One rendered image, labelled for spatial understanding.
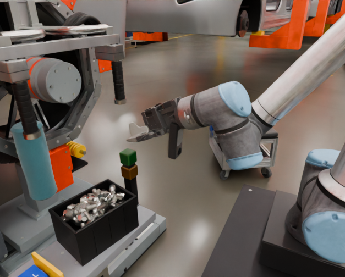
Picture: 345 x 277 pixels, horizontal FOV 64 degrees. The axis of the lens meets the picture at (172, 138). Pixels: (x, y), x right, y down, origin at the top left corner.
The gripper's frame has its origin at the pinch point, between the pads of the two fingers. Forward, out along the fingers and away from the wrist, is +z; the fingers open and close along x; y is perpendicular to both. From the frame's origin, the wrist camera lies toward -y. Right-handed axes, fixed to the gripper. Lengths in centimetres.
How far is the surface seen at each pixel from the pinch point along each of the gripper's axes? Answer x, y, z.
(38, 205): 7, -16, 65
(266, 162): -103, -61, 2
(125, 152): 5.5, -2.5, 1.6
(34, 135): 23.5, 12.9, 11.0
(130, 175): 6.4, -9.8, 3.0
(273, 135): -105, -44, -8
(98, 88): -20.7, 20.7, 28.1
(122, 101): -10.0, 11.9, 8.6
